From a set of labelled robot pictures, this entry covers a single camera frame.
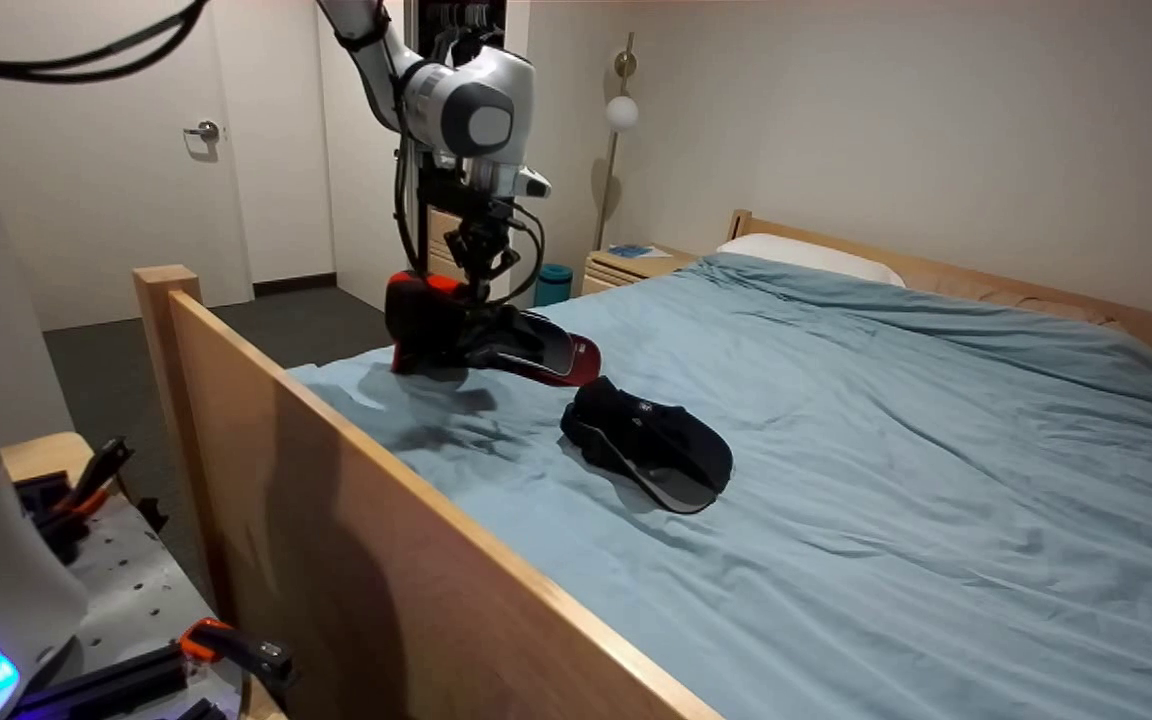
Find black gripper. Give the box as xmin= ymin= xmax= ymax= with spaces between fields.
xmin=415 ymin=156 xmax=528 ymax=303

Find teal bin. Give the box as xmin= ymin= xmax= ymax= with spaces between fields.
xmin=531 ymin=256 xmax=581 ymax=308

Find wooden nightstand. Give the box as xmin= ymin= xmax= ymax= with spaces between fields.
xmin=581 ymin=235 xmax=702 ymax=299

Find black shoe near edge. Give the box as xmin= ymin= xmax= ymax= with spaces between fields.
xmin=557 ymin=374 xmax=738 ymax=519

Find hanging clothes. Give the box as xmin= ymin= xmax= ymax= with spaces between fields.
xmin=410 ymin=0 xmax=513 ymax=64

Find wooden bed footboard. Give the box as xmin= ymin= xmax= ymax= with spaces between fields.
xmin=128 ymin=262 xmax=725 ymax=720

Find white pillow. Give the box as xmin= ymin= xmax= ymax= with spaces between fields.
xmin=712 ymin=228 xmax=911 ymax=292

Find white door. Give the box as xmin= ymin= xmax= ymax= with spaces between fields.
xmin=0 ymin=0 xmax=226 ymax=334

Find black orange clamp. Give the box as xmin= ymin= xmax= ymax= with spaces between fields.
xmin=36 ymin=432 xmax=137 ymax=567
xmin=171 ymin=611 xmax=301 ymax=713

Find wooden block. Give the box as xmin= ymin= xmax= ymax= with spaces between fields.
xmin=0 ymin=427 xmax=101 ymax=488

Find light blue bed sheet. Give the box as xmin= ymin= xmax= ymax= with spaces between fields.
xmin=283 ymin=250 xmax=1152 ymax=720

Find black bar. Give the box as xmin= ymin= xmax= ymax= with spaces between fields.
xmin=13 ymin=644 xmax=196 ymax=720

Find wooden bed headboard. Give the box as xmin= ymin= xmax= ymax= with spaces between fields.
xmin=725 ymin=203 xmax=1152 ymax=388

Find wall lamp with round bulb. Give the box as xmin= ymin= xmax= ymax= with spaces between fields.
xmin=591 ymin=29 xmax=643 ymax=256

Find silver door handle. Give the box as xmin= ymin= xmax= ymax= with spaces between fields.
xmin=181 ymin=111 xmax=226 ymax=164

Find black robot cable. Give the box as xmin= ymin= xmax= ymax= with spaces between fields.
xmin=0 ymin=0 xmax=553 ymax=308

